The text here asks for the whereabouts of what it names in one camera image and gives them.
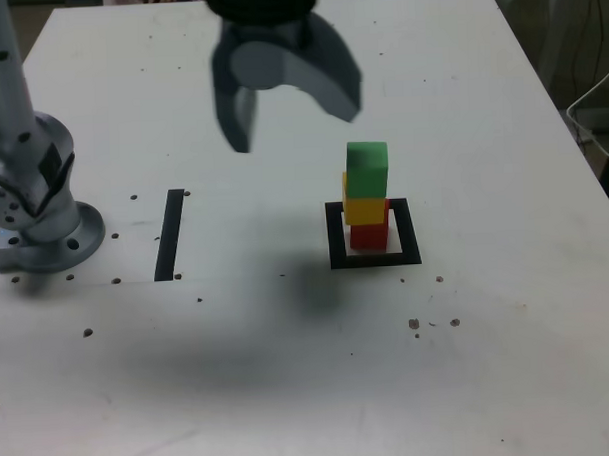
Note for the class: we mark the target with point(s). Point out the black tape square outline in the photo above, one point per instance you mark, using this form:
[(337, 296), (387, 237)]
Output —
[(376, 261)]

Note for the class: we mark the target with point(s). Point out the red cube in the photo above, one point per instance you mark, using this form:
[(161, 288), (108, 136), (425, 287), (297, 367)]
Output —
[(369, 236)]

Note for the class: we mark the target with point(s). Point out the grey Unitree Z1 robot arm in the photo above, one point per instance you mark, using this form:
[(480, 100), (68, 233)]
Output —
[(5, 98)]

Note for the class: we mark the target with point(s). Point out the green cube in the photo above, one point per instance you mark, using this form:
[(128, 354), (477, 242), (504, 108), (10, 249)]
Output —
[(366, 168)]

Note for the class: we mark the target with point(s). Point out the black tape strip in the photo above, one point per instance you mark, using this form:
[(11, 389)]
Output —
[(168, 233)]

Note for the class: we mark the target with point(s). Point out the yellow cube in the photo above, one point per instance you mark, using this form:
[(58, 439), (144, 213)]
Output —
[(364, 211)]

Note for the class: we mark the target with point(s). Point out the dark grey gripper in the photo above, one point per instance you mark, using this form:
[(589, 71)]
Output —
[(265, 31)]

